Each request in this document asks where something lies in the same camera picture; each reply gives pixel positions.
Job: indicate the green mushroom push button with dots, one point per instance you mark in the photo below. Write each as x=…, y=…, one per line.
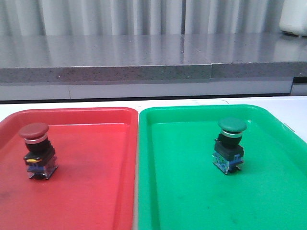
x=228, y=154

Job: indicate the red mushroom push button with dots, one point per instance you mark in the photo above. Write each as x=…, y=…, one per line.
x=41, y=159

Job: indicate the grey stone counter ledge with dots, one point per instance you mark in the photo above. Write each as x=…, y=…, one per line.
x=85, y=67

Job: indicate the green plastic tray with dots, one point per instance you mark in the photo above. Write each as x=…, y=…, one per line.
x=181, y=189

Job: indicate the red plastic tray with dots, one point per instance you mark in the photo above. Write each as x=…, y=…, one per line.
x=93, y=186

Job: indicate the white container on counter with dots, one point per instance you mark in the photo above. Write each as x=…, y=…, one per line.
x=293, y=18

